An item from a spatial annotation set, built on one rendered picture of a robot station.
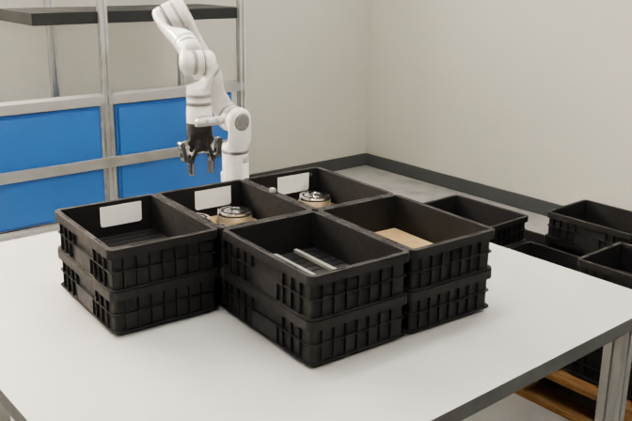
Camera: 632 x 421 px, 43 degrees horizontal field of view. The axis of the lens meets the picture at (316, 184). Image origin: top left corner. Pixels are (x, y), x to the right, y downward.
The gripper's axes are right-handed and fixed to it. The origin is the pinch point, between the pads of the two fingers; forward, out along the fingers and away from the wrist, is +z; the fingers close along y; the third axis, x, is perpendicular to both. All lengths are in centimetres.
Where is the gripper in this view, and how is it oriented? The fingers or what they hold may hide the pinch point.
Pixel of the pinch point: (200, 169)
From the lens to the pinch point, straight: 236.1
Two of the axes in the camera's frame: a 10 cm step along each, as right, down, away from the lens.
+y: -8.0, 1.6, -5.8
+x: 6.0, 2.2, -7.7
